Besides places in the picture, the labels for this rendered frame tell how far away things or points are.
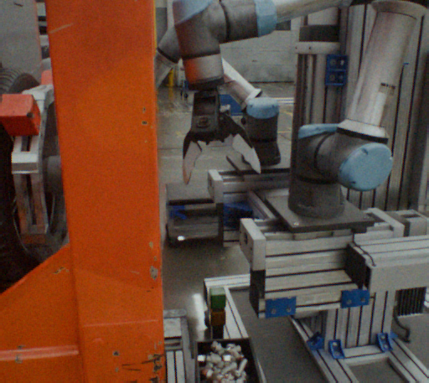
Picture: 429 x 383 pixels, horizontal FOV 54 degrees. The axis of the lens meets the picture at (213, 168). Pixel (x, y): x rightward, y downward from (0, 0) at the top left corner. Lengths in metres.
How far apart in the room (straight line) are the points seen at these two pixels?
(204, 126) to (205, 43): 0.16
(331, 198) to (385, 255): 0.19
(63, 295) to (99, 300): 0.07
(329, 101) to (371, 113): 0.36
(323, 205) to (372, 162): 0.20
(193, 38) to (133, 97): 0.16
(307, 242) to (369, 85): 0.43
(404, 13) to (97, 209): 0.73
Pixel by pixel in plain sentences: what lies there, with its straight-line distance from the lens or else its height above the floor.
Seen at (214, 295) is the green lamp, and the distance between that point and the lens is 1.08.
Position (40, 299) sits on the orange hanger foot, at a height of 0.79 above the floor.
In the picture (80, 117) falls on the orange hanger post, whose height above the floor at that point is 1.13.
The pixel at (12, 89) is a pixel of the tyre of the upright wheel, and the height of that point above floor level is 1.13.
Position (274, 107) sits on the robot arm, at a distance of 1.55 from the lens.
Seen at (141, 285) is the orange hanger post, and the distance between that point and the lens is 0.83.
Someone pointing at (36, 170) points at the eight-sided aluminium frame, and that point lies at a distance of 1.16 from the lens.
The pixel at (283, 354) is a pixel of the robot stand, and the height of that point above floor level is 0.21.
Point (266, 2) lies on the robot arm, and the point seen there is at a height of 1.32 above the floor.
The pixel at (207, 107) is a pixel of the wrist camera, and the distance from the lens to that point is 0.77.
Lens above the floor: 1.24
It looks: 16 degrees down
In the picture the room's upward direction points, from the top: straight up
